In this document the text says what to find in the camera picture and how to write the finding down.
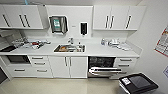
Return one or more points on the small dish soap bottle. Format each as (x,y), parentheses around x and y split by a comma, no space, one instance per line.
(102,42)

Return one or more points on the notice board with papers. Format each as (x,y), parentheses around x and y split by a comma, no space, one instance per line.
(162,41)

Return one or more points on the stainless steel dishwasher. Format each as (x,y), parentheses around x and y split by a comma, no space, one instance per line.
(100,73)

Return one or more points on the white microwave base cabinet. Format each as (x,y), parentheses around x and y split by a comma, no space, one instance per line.
(18,70)

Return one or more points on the chrome sink faucet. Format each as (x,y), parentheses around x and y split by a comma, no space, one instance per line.
(71,41)

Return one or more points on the black built-in microwave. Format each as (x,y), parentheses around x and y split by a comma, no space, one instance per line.
(17,59)

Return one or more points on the white two-door base cabinet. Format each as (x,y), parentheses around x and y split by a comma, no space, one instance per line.
(78,66)

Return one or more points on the black-lid waste bin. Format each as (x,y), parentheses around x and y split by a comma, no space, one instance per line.
(138,83)

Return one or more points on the stainless steel sink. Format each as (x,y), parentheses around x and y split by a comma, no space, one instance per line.
(69,48)

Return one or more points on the countertop dish rack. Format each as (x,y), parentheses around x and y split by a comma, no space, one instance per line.
(33,43)

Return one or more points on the steel paper towel dispenser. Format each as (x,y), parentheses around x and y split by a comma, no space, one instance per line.
(58,24)

